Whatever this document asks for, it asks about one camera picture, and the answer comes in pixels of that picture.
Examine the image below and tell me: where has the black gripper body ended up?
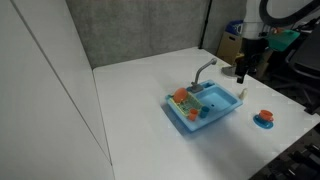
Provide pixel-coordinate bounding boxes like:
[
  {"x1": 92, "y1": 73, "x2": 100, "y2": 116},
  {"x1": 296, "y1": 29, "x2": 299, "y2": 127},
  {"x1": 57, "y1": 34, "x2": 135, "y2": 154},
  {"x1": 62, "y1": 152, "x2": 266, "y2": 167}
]
[{"x1": 235, "y1": 38, "x2": 268, "y2": 76}]

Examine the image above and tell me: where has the small orange cup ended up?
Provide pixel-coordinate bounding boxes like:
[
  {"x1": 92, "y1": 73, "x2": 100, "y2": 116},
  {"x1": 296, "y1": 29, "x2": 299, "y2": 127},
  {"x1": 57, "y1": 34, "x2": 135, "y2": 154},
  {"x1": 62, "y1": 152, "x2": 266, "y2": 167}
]
[{"x1": 188, "y1": 108, "x2": 198, "y2": 121}]

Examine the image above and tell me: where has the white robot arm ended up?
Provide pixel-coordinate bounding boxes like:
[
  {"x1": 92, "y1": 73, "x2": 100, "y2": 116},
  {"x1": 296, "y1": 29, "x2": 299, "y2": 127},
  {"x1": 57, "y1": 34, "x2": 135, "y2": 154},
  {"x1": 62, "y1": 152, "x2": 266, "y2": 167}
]
[{"x1": 235, "y1": 0, "x2": 320, "y2": 84}]

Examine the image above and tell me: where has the blue toy sink basin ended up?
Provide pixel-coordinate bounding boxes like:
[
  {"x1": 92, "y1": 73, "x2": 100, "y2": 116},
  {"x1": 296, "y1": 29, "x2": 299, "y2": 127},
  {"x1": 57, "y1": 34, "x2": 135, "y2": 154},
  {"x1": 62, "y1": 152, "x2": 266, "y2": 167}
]
[{"x1": 165, "y1": 80, "x2": 243, "y2": 132}]

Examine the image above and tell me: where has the blue toy cup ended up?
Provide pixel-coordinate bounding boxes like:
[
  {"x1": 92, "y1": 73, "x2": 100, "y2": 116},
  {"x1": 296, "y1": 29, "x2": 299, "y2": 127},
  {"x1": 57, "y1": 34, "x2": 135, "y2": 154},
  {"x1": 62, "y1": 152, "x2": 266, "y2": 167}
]
[{"x1": 199, "y1": 106, "x2": 210, "y2": 118}]

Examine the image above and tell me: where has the wooden toy storage shelf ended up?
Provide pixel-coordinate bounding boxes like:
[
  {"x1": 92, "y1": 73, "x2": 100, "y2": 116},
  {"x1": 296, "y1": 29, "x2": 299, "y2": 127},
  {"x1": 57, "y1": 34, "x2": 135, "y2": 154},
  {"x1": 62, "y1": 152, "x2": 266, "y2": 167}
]
[{"x1": 216, "y1": 20, "x2": 243, "y2": 65}]

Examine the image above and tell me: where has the grey toy faucet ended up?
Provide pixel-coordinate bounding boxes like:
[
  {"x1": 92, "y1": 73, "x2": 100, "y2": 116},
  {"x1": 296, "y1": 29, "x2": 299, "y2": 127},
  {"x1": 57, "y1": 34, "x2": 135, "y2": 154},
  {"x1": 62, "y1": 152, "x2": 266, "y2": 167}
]
[{"x1": 190, "y1": 57, "x2": 218, "y2": 94}]

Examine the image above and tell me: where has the black office chair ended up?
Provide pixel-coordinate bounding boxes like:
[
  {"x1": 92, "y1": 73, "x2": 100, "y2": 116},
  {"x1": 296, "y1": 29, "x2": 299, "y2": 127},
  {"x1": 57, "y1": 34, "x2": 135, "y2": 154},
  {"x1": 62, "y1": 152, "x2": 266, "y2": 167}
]
[{"x1": 271, "y1": 25, "x2": 320, "y2": 115}]

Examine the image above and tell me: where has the yellow dish rack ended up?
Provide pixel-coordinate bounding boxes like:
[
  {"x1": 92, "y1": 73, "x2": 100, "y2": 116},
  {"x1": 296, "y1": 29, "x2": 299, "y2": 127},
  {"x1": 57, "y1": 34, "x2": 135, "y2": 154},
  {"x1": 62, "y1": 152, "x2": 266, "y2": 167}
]
[{"x1": 168, "y1": 93, "x2": 203, "y2": 116}]

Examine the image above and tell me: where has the black vertical pole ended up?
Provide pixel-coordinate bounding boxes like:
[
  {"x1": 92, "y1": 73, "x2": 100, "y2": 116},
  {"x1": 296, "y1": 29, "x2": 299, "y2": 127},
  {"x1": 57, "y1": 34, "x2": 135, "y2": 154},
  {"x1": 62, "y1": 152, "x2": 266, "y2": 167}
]
[{"x1": 198, "y1": 0, "x2": 213, "y2": 49}]

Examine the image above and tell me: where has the orange toy plate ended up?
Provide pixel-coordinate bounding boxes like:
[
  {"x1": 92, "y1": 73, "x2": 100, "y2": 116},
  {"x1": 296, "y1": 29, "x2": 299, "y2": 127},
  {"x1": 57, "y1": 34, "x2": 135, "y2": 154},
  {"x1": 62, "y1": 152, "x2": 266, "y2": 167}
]
[{"x1": 173, "y1": 88, "x2": 188, "y2": 103}]

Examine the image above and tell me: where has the black equipment at table edge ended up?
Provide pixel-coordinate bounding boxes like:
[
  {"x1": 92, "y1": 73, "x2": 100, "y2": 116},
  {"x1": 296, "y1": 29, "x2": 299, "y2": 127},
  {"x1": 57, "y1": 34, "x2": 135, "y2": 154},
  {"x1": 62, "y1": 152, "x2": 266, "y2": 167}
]
[{"x1": 249, "y1": 124, "x2": 320, "y2": 180}]

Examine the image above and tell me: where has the orange teacup with handle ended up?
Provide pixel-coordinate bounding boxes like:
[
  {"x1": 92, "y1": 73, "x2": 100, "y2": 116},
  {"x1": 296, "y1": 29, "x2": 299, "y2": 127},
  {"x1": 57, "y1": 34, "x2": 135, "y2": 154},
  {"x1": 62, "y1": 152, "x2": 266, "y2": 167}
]
[{"x1": 259, "y1": 110, "x2": 273, "y2": 122}]

